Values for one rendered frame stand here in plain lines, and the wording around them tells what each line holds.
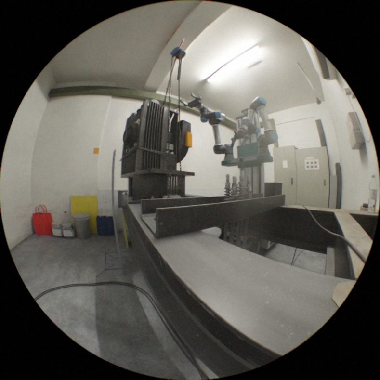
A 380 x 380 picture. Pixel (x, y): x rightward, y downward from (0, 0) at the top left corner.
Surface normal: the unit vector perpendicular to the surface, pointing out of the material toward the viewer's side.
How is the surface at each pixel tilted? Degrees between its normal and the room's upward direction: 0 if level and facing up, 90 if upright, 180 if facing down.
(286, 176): 90
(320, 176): 90
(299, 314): 0
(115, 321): 0
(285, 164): 90
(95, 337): 0
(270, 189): 90
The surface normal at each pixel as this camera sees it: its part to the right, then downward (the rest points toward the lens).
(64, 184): 0.53, 0.04
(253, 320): 0.01, -1.00
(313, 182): -0.85, 0.01
